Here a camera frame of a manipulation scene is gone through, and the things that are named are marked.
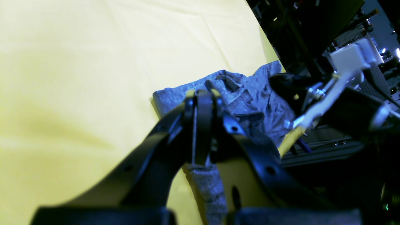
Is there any yellow table cloth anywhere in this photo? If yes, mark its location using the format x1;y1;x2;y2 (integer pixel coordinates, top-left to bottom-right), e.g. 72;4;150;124
0;0;307;225

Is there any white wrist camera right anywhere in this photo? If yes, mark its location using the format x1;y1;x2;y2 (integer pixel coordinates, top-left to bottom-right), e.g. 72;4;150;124
330;37;384;74

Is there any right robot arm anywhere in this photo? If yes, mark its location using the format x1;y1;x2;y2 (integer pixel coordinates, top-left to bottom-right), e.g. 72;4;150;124
254;0;399;134

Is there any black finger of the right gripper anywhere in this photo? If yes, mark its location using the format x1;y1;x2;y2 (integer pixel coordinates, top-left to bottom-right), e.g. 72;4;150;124
269;73;316;114

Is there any grey long-sleeve T-shirt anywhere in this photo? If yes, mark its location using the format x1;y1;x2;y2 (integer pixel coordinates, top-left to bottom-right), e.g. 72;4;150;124
153;61;295;225

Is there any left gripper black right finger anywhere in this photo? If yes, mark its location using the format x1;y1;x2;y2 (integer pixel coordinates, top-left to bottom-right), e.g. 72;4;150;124
196;89;363;225

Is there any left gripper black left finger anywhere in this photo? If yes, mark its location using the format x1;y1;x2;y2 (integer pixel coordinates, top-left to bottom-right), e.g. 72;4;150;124
31;90;195;225

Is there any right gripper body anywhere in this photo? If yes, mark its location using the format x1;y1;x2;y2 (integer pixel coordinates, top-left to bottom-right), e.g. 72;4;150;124
292;73;399;132

